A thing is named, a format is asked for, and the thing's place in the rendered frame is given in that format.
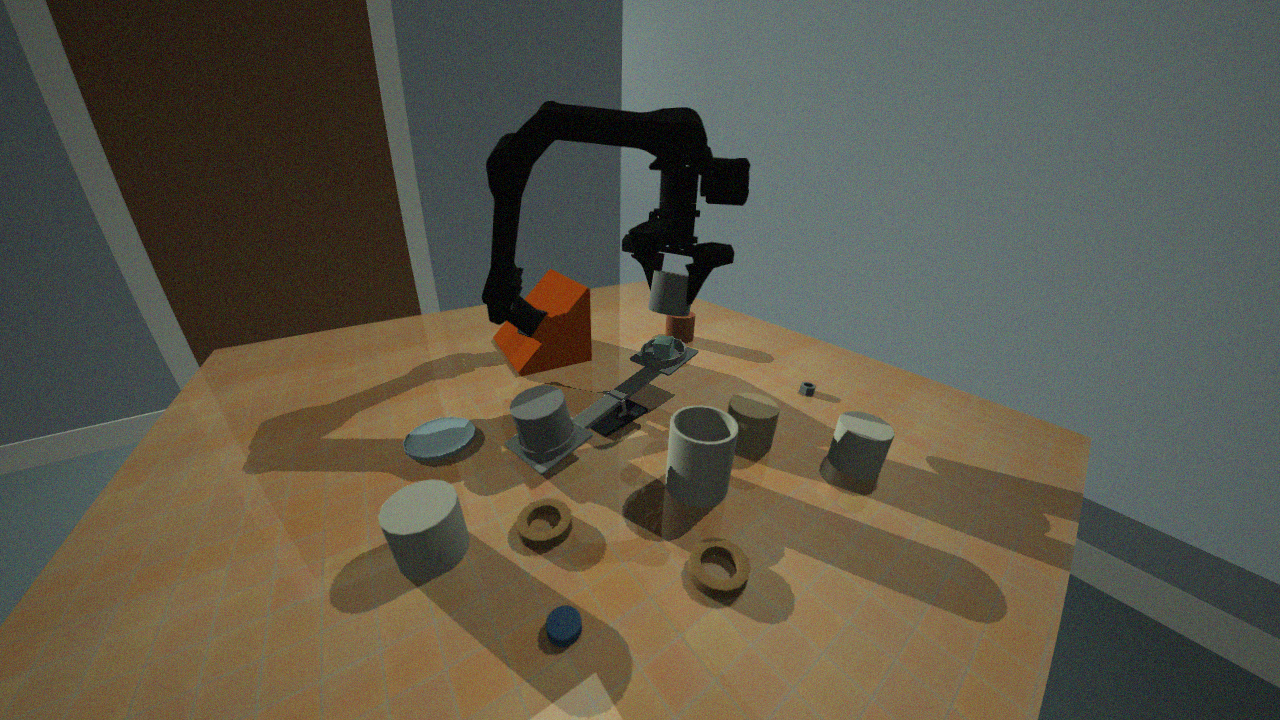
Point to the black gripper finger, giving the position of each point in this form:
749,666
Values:
697,277
649,264

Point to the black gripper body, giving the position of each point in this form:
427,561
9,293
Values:
704,254

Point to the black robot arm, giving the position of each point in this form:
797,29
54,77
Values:
676,136

